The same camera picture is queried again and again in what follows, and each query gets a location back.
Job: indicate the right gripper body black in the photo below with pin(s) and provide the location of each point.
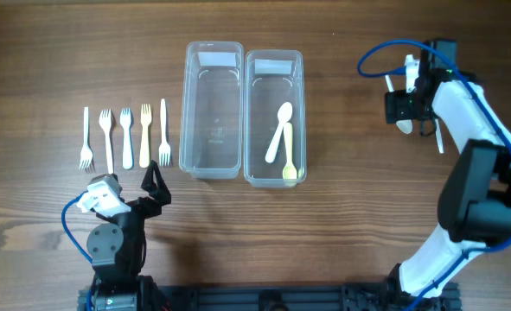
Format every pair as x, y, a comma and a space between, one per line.
395, 106

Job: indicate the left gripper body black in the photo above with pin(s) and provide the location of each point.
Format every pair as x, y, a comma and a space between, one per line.
133, 207

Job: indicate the white slim plastic spoon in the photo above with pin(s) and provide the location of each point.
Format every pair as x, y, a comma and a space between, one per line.
404, 126

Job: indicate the yellow plastic spoon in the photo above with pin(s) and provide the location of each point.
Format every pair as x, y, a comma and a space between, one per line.
289, 172

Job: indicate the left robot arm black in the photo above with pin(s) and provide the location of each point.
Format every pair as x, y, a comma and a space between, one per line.
118, 246

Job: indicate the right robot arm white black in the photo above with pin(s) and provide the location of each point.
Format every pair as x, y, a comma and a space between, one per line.
474, 207

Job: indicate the white fork nearest container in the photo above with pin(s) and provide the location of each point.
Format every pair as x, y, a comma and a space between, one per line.
164, 150

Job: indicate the left clear plastic container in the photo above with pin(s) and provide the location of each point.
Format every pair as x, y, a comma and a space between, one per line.
212, 106

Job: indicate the clear plastic container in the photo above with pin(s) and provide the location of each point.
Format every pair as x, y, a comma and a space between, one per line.
212, 106
273, 76

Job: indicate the right clear plastic container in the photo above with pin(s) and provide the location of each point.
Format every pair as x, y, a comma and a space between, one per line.
273, 76

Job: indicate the yellow plastic fork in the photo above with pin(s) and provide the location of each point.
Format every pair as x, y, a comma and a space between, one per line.
146, 119

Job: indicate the white plastic fork far left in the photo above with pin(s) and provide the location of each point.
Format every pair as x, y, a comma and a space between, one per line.
86, 154

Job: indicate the light blue plastic fork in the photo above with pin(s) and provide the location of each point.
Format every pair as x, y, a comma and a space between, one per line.
125, 120

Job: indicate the white fork tines up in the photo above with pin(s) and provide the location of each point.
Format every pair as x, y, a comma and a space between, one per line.
105, 122

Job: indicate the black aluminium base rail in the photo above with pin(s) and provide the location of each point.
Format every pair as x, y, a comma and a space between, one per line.
350, 296

